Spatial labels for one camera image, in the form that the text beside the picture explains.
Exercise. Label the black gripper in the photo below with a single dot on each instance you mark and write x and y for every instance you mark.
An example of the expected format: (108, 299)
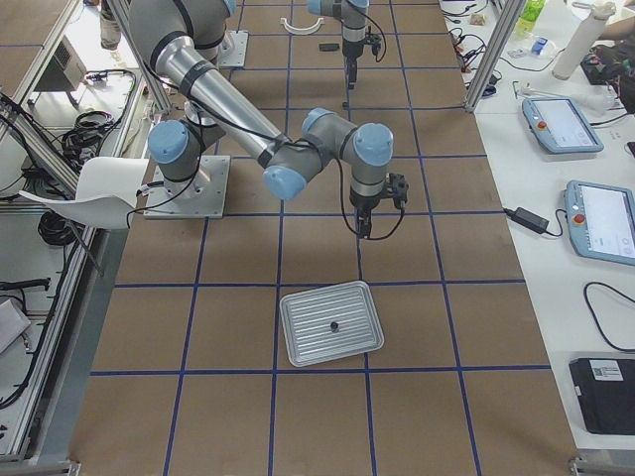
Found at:
(351, 51)
(363, 203)

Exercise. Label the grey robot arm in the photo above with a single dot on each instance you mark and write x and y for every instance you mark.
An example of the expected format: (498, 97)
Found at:
(358, 30)
(178, 40)

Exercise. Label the silver ribbed metal tray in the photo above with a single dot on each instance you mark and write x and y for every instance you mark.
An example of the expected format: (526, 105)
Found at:
(307, 315)

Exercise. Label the black brake pad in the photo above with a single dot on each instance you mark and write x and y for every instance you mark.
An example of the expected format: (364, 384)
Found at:
(328, 47)

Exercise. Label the white curved plastic part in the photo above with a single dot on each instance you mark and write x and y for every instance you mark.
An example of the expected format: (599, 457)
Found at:
(301, 31)

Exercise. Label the black power adapter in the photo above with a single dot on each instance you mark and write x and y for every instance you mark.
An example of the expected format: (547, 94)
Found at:
(530, 220)

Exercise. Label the far blue teach pendant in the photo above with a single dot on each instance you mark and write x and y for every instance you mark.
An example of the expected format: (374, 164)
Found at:
(559, 126)

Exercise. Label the blue teach pendant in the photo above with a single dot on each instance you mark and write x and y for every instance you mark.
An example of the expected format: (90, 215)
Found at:
(601, 221)
(559, 126)

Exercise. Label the white cylindrical bottle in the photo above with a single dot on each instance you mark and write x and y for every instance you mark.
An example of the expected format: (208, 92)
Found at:
(585, 35)

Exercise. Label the near blue teach pendant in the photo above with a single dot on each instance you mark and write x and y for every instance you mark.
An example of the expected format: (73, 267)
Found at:
(601, 221)

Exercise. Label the white plastic chair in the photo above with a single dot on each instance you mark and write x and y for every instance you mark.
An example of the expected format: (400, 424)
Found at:
(105, 193)

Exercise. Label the black tablet device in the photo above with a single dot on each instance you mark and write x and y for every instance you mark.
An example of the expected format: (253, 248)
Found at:
(605, 393)

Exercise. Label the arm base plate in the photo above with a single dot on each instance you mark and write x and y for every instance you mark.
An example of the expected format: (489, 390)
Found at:
(232, 51)
(204, 196)

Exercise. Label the aluminium frame post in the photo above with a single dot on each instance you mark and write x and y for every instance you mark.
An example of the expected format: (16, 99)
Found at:
(498, 39)

